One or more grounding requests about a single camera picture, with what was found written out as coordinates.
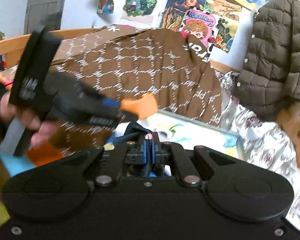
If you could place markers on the curled colourful paper drawing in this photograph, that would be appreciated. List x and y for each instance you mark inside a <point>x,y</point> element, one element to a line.
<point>105,7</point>

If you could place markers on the pink magazine girl drawing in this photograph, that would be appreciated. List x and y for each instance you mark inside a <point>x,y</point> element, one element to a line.
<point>201,24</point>

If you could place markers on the brown patterned quilt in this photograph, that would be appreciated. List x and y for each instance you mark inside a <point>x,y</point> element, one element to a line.
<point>174,68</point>

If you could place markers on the black cat sock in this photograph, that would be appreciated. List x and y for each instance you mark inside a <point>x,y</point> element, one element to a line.
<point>133,156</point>

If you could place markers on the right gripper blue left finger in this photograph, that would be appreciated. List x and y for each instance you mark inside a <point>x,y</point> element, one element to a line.
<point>143,148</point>

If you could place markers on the dark grey door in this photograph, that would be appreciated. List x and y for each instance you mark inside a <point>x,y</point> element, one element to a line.
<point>43,12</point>

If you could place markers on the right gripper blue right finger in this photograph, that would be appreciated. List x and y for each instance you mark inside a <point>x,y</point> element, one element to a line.
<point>156,149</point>

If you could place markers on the person left hand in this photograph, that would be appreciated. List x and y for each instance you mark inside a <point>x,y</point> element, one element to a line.
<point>43,130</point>

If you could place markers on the starry night style drawing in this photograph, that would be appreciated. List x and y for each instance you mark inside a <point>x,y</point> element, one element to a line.
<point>228,23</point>

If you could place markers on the white floral satin quilt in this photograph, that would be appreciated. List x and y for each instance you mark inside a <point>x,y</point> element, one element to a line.
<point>264,143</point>

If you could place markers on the orange sock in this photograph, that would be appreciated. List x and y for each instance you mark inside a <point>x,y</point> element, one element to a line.
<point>142,107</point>

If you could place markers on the blond child drawing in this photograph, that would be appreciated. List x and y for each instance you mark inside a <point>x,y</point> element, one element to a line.
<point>140,11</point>

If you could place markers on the brown puffer jacket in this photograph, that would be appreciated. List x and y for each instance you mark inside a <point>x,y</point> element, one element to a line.
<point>270,78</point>

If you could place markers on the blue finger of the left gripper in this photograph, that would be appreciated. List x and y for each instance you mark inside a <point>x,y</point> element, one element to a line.
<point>108,103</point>

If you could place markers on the grey tray with painting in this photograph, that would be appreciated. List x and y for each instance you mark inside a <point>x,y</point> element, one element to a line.
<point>224,147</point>

